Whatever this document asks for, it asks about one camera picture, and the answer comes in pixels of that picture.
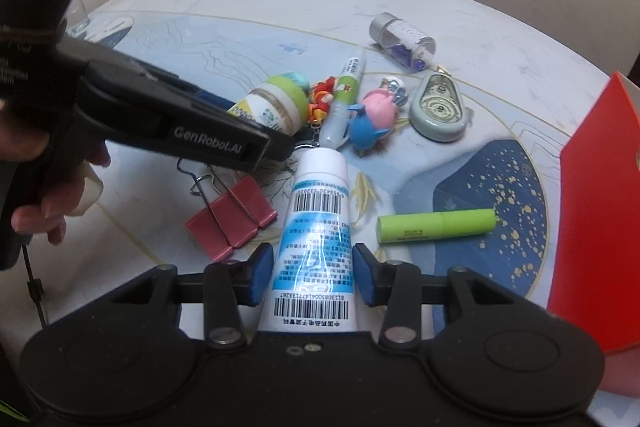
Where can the grey-green correction tape dispenser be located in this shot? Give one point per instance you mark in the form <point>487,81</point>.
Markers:
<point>440,117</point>

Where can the red box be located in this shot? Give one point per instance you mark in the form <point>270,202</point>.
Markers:
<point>600,217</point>

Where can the person's left hand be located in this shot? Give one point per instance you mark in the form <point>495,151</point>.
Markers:
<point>40,217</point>

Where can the green lip balm tube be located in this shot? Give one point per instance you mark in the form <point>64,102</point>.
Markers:
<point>435,225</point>

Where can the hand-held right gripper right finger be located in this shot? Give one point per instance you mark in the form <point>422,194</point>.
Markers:
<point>367,279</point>

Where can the pink pig figurine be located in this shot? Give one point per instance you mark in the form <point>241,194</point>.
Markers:
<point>375,109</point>

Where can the white barcode ointment tube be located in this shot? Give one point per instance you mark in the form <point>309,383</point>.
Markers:
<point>315,227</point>

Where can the white jar with green lid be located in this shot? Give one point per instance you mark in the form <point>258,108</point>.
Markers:
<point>280,104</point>

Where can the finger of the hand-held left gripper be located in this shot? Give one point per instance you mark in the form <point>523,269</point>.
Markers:
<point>190,91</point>

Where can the small silver charm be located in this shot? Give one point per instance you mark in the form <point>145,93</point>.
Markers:
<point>395,85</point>

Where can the blue printed table mat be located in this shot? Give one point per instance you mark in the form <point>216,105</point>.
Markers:
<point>475,187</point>

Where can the clear drinking glass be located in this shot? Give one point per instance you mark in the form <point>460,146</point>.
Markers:
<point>77,17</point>

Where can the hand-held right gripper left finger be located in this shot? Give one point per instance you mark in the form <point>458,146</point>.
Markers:
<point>257,277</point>

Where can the red binder clip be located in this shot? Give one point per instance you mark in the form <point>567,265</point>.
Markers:
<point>212,233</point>
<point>257,202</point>

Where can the clear jar of purple pushpins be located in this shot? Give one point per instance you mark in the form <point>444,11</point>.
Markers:
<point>400,32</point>

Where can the white green glue pen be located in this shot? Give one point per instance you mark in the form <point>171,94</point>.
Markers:
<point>345,97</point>

